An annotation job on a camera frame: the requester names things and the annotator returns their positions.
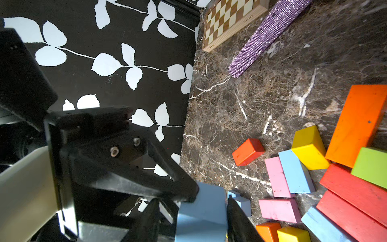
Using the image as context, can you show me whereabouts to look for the orange cube lower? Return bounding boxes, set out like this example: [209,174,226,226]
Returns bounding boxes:
[256,222,281,242]

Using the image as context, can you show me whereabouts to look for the pink block lower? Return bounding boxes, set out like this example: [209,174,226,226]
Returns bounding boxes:
[259,199,301,223]

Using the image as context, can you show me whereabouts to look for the yellow block upper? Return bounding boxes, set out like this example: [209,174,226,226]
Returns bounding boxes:
[291,126,331,170]

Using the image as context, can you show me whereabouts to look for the red block left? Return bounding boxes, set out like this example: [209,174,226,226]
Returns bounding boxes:
[232,138,265,166]

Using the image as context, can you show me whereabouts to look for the light blue cube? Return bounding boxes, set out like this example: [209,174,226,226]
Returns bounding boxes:
[175,182,228,242]
[227,190,252,217]

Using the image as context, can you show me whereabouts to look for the light blue angled block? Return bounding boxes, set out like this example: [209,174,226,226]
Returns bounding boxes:
[278,150,316,194]

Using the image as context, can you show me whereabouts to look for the yellow cube lower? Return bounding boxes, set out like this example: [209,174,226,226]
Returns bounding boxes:
[277,226,311,242]

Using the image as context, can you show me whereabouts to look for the red block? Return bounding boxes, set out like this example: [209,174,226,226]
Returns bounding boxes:
[319,164,387,226]
[232,138,265,166]
[317,191,387,242]

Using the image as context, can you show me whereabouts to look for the pink block upper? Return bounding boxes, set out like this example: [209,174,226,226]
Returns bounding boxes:
[265,157,295,198]

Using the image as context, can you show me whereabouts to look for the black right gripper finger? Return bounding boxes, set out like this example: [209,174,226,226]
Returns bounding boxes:
[227,197,264,242]

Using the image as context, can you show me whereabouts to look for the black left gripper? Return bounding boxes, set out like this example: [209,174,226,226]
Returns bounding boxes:
[44,106,199,242]

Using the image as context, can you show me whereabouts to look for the purple glitter microphone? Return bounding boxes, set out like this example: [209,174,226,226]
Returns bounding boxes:
[228,0,311,78]

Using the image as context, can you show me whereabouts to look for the light blue cube beside long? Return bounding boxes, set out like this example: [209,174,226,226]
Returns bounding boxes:
[227,190,252,217]

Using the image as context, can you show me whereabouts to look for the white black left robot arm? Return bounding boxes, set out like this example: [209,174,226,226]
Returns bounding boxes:
[1,28,199,242]

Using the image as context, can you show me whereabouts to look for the lime green cube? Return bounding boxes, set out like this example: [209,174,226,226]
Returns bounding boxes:
[351,147,387,189]

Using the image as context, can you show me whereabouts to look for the light blue block centre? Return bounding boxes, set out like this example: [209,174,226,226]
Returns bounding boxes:
[301,205,357,242]

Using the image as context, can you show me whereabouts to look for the wooden chessboard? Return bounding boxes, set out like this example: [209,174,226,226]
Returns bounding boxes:
[202,0,270,52]

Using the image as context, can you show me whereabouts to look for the pink block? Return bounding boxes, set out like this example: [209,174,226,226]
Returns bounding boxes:
[259,199,301,223]
[265,157,295,198]

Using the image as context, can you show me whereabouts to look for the tall orange block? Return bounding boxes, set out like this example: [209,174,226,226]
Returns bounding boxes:
[325,85,387,168]

